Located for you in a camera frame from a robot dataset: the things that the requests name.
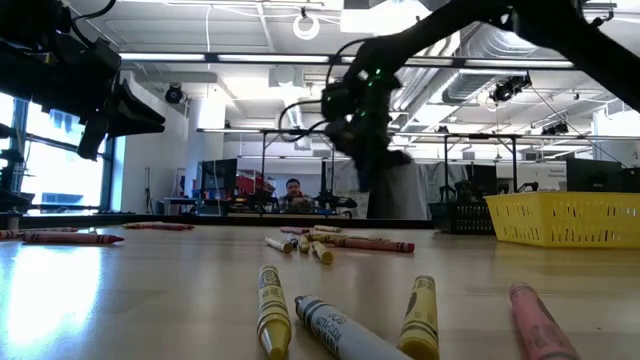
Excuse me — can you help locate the black left camera cable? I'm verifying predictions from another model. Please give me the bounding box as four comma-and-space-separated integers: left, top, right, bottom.
72, 0, 117, 46

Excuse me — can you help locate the dark curtain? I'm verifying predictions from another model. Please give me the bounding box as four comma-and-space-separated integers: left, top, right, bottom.
367, 162, 432, 220

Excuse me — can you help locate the black right camera cable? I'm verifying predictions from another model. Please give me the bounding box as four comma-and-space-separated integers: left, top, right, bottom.
277, 37, 381, 144

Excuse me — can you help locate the long red crayon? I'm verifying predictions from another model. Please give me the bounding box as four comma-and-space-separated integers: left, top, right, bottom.
332, 236, 416, 254

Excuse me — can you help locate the dark equipment silhouette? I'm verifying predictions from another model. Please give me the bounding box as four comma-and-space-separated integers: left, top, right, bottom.
0, 148, 36, 232

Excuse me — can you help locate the black camera cable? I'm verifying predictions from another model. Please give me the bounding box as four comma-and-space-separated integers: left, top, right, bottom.
277, 37, 381, 144
72, 0, 117, 46

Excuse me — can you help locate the large window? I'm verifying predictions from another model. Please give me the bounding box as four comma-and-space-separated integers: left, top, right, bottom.
0, 92, 115, 212

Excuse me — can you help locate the red equipment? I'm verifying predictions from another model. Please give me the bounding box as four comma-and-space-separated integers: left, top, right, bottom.
234, 172, 277, 199

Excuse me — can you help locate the gold crayon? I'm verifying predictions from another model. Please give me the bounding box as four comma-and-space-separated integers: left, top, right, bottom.
305, 232, 351, 245

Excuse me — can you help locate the large yellow crayon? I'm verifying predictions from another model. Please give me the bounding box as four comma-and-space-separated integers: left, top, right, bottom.
256, 264, 293, 360
397, 274, 440, 360

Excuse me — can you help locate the long ceiling light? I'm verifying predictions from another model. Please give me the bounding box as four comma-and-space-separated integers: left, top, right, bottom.
118, 51, 331, 64

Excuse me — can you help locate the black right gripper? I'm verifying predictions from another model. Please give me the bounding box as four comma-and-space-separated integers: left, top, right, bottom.
323, 69, 415, 194

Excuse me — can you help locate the person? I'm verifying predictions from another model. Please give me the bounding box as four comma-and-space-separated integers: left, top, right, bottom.
278, 177, 317, 215

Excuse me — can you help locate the white cable coil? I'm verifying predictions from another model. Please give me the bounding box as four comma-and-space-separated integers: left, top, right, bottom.
292, 13, 321, 42

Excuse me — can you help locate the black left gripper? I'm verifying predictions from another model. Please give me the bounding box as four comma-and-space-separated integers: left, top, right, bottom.
64, 37, 166, 140

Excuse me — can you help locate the black background robot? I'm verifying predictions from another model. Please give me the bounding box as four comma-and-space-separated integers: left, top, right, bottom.
312, 189, 359, 216

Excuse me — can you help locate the black ceiling camera rig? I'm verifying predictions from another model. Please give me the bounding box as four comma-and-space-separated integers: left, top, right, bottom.
541, 121, 570, 137
488, 73, 533, 105

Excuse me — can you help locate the large grey crayon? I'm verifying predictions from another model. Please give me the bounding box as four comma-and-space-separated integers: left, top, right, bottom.
293, 294, 414, 360

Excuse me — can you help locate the yellow plastic basket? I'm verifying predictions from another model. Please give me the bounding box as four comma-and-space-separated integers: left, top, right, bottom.
484, 192, 640, 250

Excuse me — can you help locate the black plastic basket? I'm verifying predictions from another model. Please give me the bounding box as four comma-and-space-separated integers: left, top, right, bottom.
428, 199, 496, 236

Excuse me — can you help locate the large black monitor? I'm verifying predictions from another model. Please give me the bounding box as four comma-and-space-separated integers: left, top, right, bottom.
566, 158, 624, 194

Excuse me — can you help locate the large pink crayon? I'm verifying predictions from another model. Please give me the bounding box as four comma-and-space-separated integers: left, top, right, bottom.
508, 282, 584, 360

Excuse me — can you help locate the black metal table frame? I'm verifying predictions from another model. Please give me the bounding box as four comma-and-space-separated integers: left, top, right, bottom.
442, 132, 520, 197
258, 128, 337, 217

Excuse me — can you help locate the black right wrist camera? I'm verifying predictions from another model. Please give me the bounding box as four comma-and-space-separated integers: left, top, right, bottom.
321, 81, 359, 122

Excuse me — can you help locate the black table edge rail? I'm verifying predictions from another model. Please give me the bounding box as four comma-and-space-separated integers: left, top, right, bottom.
0, 213, 434, 231

